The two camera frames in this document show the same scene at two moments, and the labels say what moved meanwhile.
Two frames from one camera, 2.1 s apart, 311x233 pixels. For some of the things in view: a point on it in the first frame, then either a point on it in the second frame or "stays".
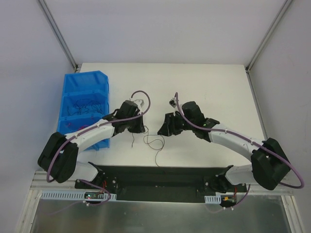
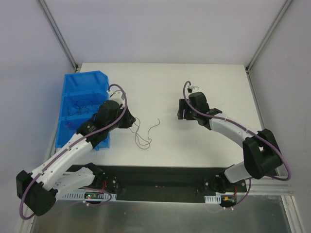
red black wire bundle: x=148 y=142 → x=141 y=143
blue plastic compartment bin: x=84 y=101 stays
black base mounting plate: x=162 y=183 stays
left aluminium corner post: x=59 y=36 stays
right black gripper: x=171 y=124 → x=184 y=111
